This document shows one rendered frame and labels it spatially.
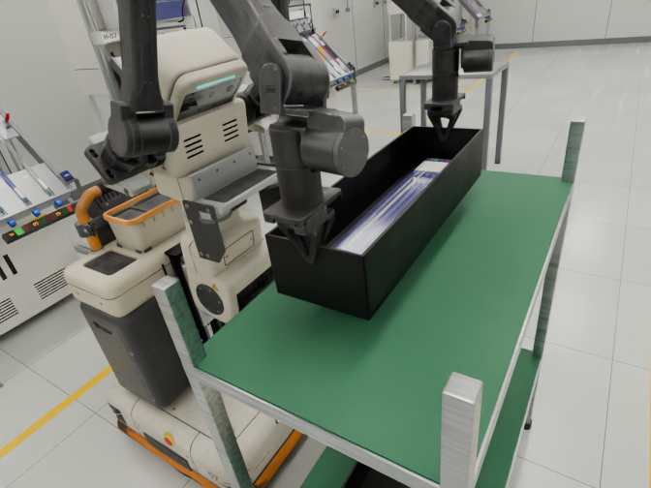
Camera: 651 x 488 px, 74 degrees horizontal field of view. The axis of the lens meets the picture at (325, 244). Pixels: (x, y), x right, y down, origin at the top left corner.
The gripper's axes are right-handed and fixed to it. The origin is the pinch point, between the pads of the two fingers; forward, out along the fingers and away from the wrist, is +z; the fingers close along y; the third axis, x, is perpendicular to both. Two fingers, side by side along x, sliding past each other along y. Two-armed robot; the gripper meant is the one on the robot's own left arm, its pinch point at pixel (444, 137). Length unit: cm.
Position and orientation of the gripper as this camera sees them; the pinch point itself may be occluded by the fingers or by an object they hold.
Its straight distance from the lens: 109.3
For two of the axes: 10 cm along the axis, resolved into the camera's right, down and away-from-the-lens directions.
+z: 1.2, 8.5, 5.1
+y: 5.3, -4.9, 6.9
